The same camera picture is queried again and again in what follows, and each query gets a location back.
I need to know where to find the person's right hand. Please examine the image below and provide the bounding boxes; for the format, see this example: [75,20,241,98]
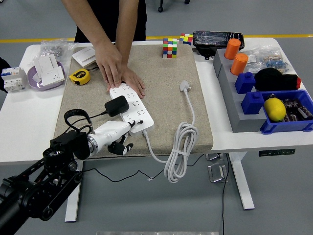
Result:
[94,41,123,89]

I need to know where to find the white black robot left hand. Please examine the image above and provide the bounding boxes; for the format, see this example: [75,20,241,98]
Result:
[90,119,144,156]

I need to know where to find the person's left hand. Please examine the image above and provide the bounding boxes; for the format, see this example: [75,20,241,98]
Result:
[121,66,147,98]

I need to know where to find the thin black adapter cord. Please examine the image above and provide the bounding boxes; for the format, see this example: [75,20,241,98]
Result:
[82,111,155,183]

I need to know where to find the black power adapter plug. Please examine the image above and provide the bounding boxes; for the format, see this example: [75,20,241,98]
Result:
[104,95,130,118]

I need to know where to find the white power strip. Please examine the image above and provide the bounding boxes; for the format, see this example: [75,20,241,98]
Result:
[109,83,155,137]

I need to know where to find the yellow tape measure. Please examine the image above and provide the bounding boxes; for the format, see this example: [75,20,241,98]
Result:
[68,69,91,86]

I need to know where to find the grey-brown fabric mat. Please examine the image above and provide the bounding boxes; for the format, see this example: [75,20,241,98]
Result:
[53,44,214,160]

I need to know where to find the person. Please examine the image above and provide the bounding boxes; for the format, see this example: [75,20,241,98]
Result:
[74,0,147,44]

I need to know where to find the large multicolour puzzle cube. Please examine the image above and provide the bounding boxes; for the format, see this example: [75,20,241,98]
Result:
[162,38,179,59]

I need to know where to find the clear bag of screws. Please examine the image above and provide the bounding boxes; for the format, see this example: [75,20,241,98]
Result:
[40,41,77,62]

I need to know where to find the small multicolour puzzle cube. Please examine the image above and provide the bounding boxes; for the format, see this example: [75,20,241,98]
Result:
[179,33,194,46]

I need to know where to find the black chair base casters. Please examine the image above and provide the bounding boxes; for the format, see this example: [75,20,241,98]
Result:
[157,0,191,13]

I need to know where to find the purple bowl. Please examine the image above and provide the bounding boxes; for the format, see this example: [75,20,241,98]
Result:
[26,61,66,93]

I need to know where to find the white table leg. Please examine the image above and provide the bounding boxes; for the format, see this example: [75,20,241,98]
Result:
[65,160,84,223]
[229,151,256,211]

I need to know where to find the black box in plastic wrap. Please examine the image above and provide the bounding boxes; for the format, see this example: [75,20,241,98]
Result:
[193,30,245,59]

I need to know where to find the grey stepped block holder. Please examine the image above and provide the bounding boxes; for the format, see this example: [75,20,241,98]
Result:
[212,48,268,133]

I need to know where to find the white circuit breaker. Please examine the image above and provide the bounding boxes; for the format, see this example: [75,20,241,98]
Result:
[0,67,27,93]

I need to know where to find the orange cylinder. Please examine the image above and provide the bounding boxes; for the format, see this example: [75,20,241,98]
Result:
[224,38,242,60]
[230,53,249,76]

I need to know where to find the blue block with knob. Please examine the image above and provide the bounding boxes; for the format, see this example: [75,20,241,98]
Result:
[234,71,256,94]
[241,91,265,115]

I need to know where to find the clear bag of components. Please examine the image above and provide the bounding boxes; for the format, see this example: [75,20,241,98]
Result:
[241,46,291,74]

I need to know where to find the black cloth with red end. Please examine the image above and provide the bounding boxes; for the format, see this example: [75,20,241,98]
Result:
[254,68,302,92]

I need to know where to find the yellow lemon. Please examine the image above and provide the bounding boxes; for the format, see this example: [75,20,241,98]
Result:
[263,98,287,122]

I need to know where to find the blue plastic bin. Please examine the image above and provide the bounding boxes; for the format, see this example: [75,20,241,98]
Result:
[259,89,313,135]

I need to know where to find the black table control panel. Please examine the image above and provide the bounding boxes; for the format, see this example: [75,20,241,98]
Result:
[258,148,296,157]

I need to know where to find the dark capacitors pile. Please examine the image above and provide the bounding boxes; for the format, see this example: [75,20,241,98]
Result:
[281,97,308,122]

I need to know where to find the white wall switch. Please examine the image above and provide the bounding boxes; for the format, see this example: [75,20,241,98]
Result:
[72,47,96,68]

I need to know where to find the white power cord with plug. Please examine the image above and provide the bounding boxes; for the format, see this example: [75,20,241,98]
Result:
[142,80,199,183]

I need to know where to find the white wall socket panel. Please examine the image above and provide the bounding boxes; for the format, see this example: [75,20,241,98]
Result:
[40,69,66,87]

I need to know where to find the white switch panel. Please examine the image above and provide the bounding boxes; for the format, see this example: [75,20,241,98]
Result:
[33,54,59,74]

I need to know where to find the small silver metal bracket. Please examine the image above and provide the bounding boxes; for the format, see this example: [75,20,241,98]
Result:
[206,153,225,162]

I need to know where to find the large silver metal bracket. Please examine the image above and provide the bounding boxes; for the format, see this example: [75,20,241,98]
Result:
[208,162,230,184]

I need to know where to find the black floor cable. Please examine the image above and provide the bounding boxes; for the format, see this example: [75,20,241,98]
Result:
[221,153,231,235]

